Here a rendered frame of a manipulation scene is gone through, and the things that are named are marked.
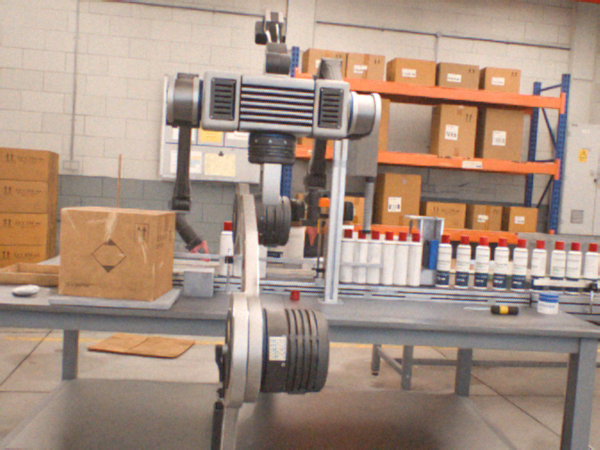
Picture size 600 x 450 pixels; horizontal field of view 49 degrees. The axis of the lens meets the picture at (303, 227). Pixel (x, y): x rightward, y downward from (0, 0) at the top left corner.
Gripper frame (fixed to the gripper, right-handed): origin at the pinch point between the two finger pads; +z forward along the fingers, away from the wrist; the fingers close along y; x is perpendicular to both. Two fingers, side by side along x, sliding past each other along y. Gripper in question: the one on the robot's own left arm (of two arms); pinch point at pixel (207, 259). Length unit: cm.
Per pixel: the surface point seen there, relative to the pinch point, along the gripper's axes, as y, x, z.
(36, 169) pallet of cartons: 277, 101, -121
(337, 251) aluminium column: -16.9, -40.4, 23.8
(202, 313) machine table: -46.5, 5.1, 9.9
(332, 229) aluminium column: -16.8, -43.6, 16.7
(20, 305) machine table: -46, 47, -24
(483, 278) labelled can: -3, -80, 68
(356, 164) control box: -18, -64, 3
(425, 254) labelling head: 10, -69, 50
